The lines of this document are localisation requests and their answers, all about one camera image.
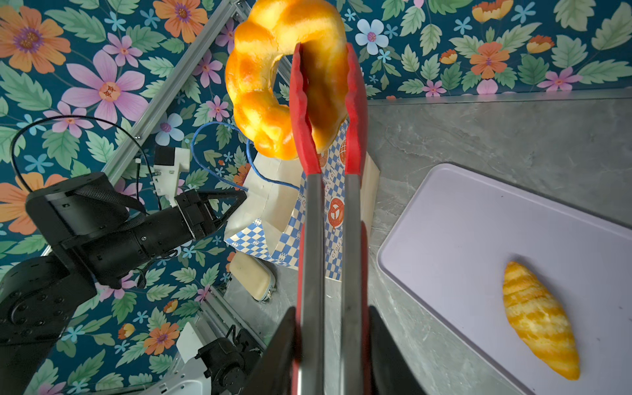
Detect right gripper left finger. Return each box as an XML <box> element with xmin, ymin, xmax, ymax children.
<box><xmin>241</xmin><ymin>307</ymin><xmax>296</xmax><ymax>395</ymax></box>

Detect ring pretzel bread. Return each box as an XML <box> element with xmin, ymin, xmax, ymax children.
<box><xmin>225</xmin><ymin>0</ymin><xmax>348</xmax><ymax>160</ymax></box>

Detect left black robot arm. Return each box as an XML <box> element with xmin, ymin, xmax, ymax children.
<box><xmin>1</xmin><ymin>173</ymin><xmax>246</xmax><ymax>394</ymax></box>

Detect beige long bread loaf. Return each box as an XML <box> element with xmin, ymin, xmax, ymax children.
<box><xmin>230</xmin><ymin>252</ymin><xmax>277</xmax><ymax>302</ymax></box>

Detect blue checkered paper bag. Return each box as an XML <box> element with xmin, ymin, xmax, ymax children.
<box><xmin>189</xmin><ymin>118</ymin><xmax>381</xmax><ymax>282</ymax></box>

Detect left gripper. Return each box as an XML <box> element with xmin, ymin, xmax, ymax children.
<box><xmin>175</xmin><ymin>190</ymin><xmax>247</xmax><ymax>242</ymax></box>

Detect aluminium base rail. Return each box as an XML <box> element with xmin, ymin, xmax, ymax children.
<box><xmin>143</xmin><ymin>288</ymin><xmax>266</xmax><ymax>394</ymax></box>

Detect aluminium frame profile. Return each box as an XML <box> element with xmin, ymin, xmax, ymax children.
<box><xmin>39</xmin><ymin>0</ymin><xmax>253</xmax><ymax>258</ymax></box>

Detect red silicone tongs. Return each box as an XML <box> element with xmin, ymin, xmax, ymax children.
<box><xmin>290</xmin><ymin>44</ymin><xmax>372</xmax><ymax>394</ymax></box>

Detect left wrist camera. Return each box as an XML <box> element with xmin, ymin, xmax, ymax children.
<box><xmin>152</xmin><ymin>146</ymin><xmax>192</xmax><ymax>207</ymax></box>

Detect lilac plastic tray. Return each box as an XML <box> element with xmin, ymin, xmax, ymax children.
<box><xmin>377</xmin><ymin>164</ymin><xmax>631</xmax><ymax>394</ymax></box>

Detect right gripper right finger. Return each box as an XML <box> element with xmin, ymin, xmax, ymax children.
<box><xmin>369</xmin><ymin>306</ymin><xmax>427</xmax><ymax>395</ymax></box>

